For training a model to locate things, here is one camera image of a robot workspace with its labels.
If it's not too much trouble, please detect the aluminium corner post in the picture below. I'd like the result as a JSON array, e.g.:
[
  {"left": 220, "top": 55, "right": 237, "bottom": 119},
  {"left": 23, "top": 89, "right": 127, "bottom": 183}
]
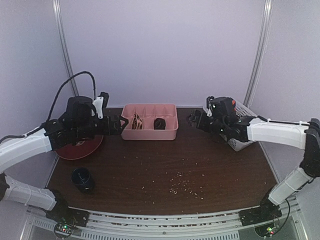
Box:
[
  {"left": 51, "top": 0, "right": 81, "bottom": 97},
  {"left": 243, "top": 0, "right": 273, "bottom": 108}
]

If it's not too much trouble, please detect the white plastic mesh basket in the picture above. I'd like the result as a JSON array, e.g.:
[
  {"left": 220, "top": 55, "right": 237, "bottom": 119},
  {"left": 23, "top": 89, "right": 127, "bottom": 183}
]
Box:
[{"left": 202, "top": 97, "right": 255, "bottom": 152}]

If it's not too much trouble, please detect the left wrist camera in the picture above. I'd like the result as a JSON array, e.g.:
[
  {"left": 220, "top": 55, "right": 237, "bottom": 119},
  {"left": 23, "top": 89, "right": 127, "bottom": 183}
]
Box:
[{"left": 91, "top": 92, "right": 110, "bottom": 119}]

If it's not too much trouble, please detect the right aluminium corner post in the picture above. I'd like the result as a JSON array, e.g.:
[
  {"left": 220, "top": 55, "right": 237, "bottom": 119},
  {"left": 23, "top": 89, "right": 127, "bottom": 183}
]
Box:
[{"left": 243, "top": 0, "right": 273, "bottom": 108}]

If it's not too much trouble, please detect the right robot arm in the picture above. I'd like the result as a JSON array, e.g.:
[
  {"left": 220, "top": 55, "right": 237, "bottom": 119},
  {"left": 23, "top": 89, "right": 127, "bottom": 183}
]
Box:
[{"left": 187, "top": 96, "right": 320, "bottom": 226}]

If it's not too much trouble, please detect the left aluminium corner post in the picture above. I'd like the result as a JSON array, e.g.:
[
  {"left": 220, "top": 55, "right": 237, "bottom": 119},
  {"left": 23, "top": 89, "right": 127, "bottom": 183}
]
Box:
[{"left": 51, "top": 0, "right": 81, "bottom": 97}]

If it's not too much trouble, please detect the left circuit board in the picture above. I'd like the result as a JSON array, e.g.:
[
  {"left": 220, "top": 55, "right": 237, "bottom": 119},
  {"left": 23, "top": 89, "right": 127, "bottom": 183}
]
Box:
[{"left": 53, "top": 223, "right": 75, "bottom": 238}]

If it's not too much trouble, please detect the circuit board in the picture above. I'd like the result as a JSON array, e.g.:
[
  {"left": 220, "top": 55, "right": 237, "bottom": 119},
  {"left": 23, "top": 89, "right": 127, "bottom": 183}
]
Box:
[
  {"left": 259, "top": 224, "right": 279, "bottom": 238},
  {"left": 53, "top": 223, "right": 75, "bottom": 238}
]

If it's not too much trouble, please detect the pink divided organizer box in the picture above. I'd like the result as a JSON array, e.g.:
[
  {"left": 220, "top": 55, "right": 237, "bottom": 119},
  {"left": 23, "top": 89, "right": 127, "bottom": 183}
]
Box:
[{"left": 121, "top": 103, "right": 179, "bottom": 141}]

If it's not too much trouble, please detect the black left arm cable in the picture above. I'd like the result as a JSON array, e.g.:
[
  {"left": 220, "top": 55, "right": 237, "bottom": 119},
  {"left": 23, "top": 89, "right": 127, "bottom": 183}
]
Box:
[{"left": 46, "top": 71, "right": 97, "bottom": 123}]

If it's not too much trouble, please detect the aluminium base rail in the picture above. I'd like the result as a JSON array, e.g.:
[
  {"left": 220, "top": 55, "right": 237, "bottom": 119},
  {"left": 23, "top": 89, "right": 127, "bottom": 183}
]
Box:
[{"left": 24, "top": 207, "right": 301, "bottom": 240}]

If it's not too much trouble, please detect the rolled black tie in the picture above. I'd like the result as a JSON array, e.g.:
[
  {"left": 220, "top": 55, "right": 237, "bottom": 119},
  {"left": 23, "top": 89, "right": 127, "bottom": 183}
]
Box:
[{"left": 153, "top": 118, "right": 166, "bottom": 130}]

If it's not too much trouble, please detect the red round plate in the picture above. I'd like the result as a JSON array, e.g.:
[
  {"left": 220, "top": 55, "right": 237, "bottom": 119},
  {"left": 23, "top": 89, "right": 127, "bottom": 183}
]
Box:
[{"left": 55, "top": 135, "right": 104, "bottom": 161}]

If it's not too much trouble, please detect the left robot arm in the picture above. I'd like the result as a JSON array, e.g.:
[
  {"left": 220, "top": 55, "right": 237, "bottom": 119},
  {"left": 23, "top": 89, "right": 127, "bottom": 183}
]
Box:
[{"left": 0, "top": 92, "right": 129, "bottom": 228}]

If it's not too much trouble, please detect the dark blue cup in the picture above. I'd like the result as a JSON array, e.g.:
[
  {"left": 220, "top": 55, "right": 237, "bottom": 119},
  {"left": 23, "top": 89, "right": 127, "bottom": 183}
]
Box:
[{"left": 70, "top": 167, "right": 96, "bottom": 194}]

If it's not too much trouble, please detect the leopard print tie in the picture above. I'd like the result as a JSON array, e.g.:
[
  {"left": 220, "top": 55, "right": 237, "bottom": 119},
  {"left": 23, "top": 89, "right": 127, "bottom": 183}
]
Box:
[{"left": 131, "top": 113, "right": 144, "bottom": 130}]

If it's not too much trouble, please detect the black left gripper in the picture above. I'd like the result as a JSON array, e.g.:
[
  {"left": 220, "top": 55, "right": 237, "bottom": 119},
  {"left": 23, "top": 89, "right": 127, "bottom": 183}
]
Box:
[{"left": 73, "top": 113, "right": 129, "bottom": 140}]

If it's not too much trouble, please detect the right circuit board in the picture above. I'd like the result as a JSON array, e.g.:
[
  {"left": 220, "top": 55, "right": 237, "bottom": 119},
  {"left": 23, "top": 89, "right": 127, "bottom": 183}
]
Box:
[{"left": 259, "top": 224, "right": 279, "bottom": 238}]

